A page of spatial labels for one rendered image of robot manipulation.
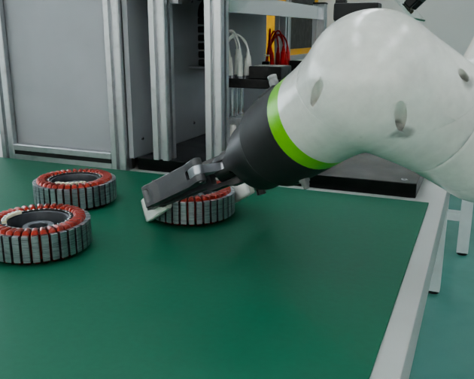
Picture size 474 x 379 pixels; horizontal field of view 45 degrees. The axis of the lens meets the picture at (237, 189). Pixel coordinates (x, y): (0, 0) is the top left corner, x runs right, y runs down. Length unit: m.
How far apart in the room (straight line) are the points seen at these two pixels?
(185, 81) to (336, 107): 0.75
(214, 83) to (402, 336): 0.56
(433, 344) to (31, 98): 1.47
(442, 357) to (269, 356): 1.55
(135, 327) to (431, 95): 0.29
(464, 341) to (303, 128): 1.67
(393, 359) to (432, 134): 0.17
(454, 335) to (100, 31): 1.56
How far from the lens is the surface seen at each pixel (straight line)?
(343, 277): 0.57
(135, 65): 1.00
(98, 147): 1.05
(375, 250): 0.65
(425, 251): 0.66
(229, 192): 0.73
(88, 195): 0.78
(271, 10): 1.15
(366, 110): 0.42
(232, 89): 1.10
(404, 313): 0.52
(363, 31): 0.43
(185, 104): 1.16
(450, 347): 2.03
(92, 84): 1.04
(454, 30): 6.36
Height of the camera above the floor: 0.98
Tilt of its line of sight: 15 degrees down
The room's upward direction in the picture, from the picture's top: straight up
